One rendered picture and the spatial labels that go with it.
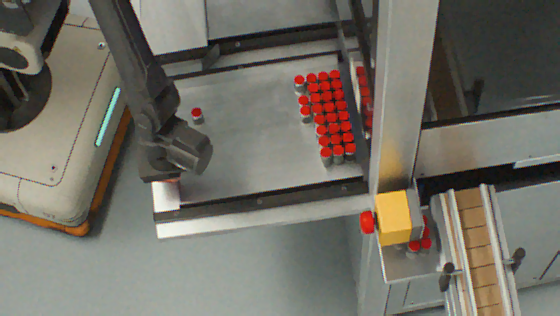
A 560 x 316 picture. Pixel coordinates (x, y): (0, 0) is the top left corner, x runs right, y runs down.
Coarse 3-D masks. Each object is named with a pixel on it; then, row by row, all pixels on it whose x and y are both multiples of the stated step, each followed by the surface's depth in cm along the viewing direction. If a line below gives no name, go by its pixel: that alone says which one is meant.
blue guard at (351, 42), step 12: (336, 0) 178; (348, 12) 160; (348, 24) 163; (348, 36) 167; (348, 48) 171; (360, 60) 154; (360, 72) 157; (360, 84) 160; (360, 96) 163; (360, 108) 167; (372, 120) 151
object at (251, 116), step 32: (288, 64) 183; (320, 64) 185; (192, 96) 184; (224, 96) 184; (256, 96) 184; (288, 96) 183; (224, 128) 181; (256, 128) 181; (288, 128) 180; (224, 160) 178; (256, 160) 178; (288, 160) 178; (192, 192) 176; (224, 192) 176; (256, 192) 172; (288, 192) 174
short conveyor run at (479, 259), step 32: (448, 192) 164; (480, 192) 167; (448, 224) 165; (480, 224) 165; (448, 256) 163; (480, 256) 163; (512, 256) 160; (448, 288) 162; (480, 288) 160; (512, 288) 159
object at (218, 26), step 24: (216, 0) 194; (240, 0) 194; (264, 0) 193; (288, 0) 193; (312, 0) 193; (216, 24) 191; (240, 24) 191; (264, 24) 191; (288, 24) 190; (312, 24) 186; (336, 24) 188
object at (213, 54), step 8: (216, 48) 183; (208, 56) 185; (216, 56) 182; (176, 64) 188; (184, 64) 188; (192, 64) 188; (200, 64) 187; (208, 64) 185; (168, 72) 187; (176, 72) 187; (184, 72) 187
